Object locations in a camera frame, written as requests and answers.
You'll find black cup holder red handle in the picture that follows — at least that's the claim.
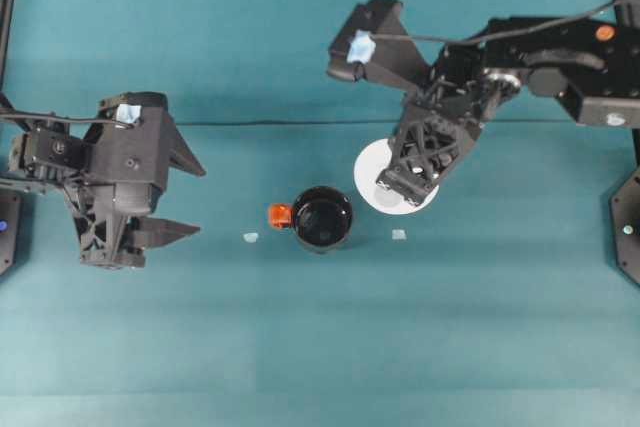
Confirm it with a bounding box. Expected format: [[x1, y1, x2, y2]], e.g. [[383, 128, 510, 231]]
[[267, 185, 355, 259]]

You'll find thin black camera cable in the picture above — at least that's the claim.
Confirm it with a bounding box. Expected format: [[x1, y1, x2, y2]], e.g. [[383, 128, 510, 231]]
[[0, 109, 142, 129], [367, 0, 621, 46]]

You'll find white paper cup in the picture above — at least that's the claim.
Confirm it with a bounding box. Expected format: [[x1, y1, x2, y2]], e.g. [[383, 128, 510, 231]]
[[353, 139, 441, 216]]

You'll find blue-green table cloth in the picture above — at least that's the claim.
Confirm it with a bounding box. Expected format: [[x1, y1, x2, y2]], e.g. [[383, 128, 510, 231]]
[[0, 0, 640, 427]]

